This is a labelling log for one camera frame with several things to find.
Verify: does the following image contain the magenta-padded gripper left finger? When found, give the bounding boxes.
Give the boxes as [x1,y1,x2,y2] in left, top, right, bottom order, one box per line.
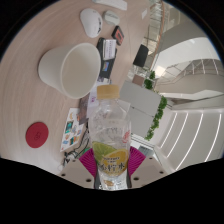
[56,148,98,190]

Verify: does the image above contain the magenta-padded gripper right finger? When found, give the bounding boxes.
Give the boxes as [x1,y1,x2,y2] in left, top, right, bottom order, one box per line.
[126,146,168,188]

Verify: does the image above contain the clear lemon drink bottle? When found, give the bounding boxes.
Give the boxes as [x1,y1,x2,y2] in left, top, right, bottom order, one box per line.
[87,84,132,191]

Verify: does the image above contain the colourful sticker sheet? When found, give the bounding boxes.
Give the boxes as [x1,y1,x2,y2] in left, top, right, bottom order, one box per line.
[59,107,88,153]

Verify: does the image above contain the flat round red coaster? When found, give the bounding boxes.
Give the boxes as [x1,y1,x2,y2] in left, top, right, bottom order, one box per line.
[25,121,50,149]

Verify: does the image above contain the patterned pamphlet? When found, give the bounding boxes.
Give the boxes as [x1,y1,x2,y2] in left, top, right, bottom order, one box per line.
[77,93,98,126]

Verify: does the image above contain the black notebook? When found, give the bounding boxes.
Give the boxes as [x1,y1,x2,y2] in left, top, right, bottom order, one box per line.
[96,37,118,80]

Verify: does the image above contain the white ceramic mug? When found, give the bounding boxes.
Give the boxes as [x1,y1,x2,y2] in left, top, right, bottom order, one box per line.
[37,42,102,100]

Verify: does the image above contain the white card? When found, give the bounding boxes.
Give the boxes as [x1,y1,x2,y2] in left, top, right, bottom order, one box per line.
[102,39,117,61]

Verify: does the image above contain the black and red phone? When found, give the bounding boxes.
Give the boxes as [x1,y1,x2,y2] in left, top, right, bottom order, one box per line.
[111,25,125,46]

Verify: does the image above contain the white computer mouse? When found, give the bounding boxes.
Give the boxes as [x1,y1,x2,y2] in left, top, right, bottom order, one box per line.
[79,8,104,38]

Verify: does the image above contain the grey computer mouse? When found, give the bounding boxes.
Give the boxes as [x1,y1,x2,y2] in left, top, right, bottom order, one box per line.
[101,9,120,26]

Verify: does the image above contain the white power strip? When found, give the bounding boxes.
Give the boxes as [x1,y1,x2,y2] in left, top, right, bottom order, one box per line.
[92,0,128,11]

